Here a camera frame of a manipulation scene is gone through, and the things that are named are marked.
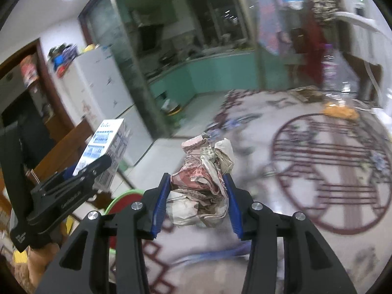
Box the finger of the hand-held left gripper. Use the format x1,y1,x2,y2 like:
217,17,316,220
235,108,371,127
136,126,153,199
64,154,112,188

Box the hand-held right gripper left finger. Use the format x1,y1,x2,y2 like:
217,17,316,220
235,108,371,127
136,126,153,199
35,172,171,294

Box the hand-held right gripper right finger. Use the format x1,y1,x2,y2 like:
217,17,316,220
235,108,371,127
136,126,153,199
222,173,358,294

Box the white blue milk carton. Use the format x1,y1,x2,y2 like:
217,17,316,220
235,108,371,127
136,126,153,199
73,118,133,194

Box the pink brown wrapper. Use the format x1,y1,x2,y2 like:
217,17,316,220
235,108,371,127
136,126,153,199
167,137,236,229

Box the person's left hand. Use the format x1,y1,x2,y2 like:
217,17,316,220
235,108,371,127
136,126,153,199
27,242,61,279

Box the white refrigerator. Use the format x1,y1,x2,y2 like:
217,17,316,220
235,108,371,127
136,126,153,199
63,47,154,167

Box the green kitchen waste bin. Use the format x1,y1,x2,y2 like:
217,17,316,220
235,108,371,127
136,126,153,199
160,98,185,124

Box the pile of folded bags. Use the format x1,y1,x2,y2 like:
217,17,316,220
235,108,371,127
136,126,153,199
47,44,78,78

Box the colourful hanging poster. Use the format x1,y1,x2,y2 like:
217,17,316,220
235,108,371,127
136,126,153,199
20,54,40,87

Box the teal kitchen cabinets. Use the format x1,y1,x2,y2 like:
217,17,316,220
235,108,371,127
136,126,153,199
147,51,261,99

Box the purple label plastic bottle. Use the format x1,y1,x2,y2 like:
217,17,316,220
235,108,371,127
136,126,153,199
322,43,341,94

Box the clear plastic bag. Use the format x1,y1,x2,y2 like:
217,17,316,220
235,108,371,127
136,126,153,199
323,49,369,106

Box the red hanging cloth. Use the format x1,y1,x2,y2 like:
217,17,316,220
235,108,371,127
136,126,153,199
295,15,329,82

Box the plaid hanging towel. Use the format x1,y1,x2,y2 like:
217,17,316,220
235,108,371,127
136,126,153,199
253,0,293,57

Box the kitchen window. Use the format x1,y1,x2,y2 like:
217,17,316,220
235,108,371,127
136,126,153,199
188,0,250,45

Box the patterned brown hanging bag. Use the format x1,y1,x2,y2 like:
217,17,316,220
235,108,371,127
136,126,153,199
308,0,337,23

